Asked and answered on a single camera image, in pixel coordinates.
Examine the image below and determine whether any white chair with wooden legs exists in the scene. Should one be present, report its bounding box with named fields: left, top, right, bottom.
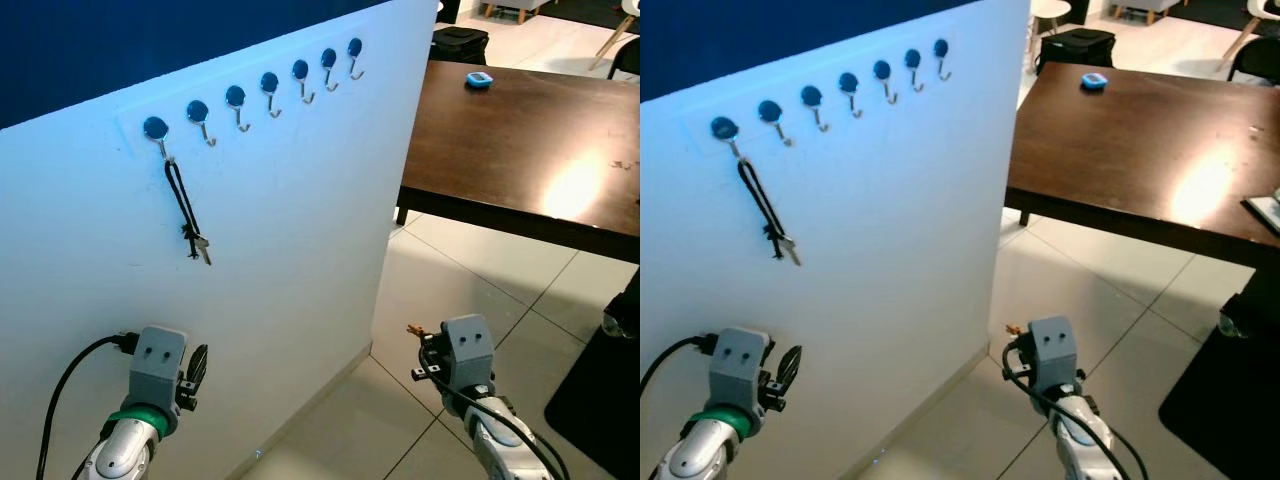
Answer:
left=1215, top=0, right=1280, bottom=71
left=588, top=0, right=641, bottom=71

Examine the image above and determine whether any white hook rail strip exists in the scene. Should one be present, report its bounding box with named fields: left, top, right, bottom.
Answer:
left=118, top=32, right=373, bottom=153

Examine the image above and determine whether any black floor mat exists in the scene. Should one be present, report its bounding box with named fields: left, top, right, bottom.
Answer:
left=1158, top=325, right=1280, bottom=480
left=544, top=318, right=641, bottom=480

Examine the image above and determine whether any book with pale cover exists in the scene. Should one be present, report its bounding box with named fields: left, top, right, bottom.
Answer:
left=1242, top=190, right=1280, bottom=237

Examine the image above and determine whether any black bin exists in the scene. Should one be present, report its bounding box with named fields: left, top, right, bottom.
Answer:
left=1038, top=27, right=1117, bottom=74
left=430, top=26, right=491, bottom=67

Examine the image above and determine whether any dark brown wooden table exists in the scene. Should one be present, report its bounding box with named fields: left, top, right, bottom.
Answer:
left=1004, top=62, right=1280, bottom=270
left=396, top=60, right=641, bottom=265

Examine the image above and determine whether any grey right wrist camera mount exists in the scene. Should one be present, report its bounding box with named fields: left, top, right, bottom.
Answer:
left=440, top=314, right=495, bottom=397
left=1028, top=316, right=1081, bottom=397

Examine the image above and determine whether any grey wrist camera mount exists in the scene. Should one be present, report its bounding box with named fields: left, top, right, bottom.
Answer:
left=1028, top=316, right=1081, bottom=397
left=708, top=328, right=769, bottom=412
left=128, top=326, right=188, bottom=412
left=440, top=314, right=495, bottom=397

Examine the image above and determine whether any grey chair with wooden legs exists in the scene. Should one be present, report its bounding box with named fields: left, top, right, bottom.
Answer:
left=483, top=0, right=552, bottom=26
left=1112, top=0, right=1192, bottom=27

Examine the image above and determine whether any white stool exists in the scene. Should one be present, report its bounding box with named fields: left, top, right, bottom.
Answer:
left=1030, top=0, right=1073, bottom=47

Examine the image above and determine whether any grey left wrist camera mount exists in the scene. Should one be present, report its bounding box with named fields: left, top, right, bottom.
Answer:
left=128, top=326, right=188, bottom=412
left=708, top=328, right=769, bottom=412

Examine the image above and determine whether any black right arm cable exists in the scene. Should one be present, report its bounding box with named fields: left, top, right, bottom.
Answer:
left=1003, top=345, right=1150, bottom=480
left=420, top=345, right=568, bottom=480

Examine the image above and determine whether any silver key on black lanyard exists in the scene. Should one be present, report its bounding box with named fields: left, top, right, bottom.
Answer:
left=737, top=157, right=804, bottom=267
left=164, top=157, right=214, bottom=267

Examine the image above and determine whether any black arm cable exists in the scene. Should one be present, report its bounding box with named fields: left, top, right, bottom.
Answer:
left=640, top=335, right=722, bottom=391
left=1003, top=345, right=1150, bottom=480
left=420, top=345, right=568, bottom=480
left=37, top=333, right=141, bottom=480

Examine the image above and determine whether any black chair base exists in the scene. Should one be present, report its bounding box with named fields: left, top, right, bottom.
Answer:
left=1220, top=268, right=1280, bottom=339
left=602, top=270, right=641, bottom=339

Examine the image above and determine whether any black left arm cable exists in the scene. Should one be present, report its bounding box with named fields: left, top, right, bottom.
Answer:
left=640, top=335, right=722, bottom=391
left=37, top=333, right=141, bottom=480

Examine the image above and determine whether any black chair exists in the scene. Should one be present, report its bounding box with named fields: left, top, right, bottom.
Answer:
left=607, top=38, right=641, bottom=81
left=1228, top=38, right=1280, bottom=86

